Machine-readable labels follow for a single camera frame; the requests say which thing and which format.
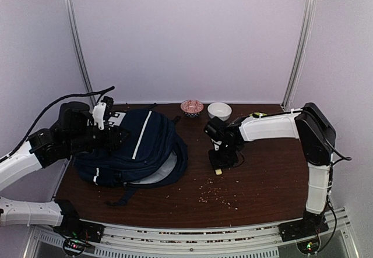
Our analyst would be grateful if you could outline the red patterned small bowl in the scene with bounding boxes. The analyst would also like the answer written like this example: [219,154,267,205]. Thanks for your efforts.
[180,100,204,118]

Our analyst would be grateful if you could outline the right aluminium frame post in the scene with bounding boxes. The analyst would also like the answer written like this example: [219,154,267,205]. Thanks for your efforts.
[281,0,316,111]

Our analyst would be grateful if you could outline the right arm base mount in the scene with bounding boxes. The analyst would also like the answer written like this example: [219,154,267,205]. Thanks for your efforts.
[279,215,329,256]

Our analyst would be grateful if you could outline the navy blue student backpack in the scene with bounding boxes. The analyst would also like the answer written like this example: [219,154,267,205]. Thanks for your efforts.
[73,108,188,207]

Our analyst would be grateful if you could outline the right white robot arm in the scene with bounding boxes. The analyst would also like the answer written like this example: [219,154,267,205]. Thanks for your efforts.
[203,103,351,236]

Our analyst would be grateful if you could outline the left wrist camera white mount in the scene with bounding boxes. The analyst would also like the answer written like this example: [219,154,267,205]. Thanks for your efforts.
[92,96,114,130]

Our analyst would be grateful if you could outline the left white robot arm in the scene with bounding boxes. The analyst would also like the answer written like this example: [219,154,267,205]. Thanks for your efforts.
[1,87,126,237]

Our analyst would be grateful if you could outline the white ceramic bowl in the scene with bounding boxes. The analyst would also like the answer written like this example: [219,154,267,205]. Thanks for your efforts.
[207,102,232,121]

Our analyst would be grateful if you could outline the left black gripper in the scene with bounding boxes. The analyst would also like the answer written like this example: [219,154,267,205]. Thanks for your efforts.
[66,124,135,155]

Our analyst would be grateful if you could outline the left aluminium frame post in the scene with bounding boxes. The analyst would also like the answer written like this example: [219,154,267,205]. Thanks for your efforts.
[64,0,93,93]

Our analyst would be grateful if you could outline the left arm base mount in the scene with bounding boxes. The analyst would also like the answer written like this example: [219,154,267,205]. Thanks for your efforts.
[52,220,105,257]

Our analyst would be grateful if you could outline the front aluminium rail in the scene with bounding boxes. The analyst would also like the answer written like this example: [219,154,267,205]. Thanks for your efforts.
[27,208,359,258]

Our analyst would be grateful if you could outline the aluminium frame post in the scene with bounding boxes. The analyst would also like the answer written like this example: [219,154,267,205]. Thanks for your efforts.
[64,0,93,93]
[281,0,316,111]

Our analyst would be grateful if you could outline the green plate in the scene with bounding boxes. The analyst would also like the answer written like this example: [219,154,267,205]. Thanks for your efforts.
[250,112,267,118]

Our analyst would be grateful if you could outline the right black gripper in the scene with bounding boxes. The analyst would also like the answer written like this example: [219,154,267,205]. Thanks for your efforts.
[209,142,239,169]

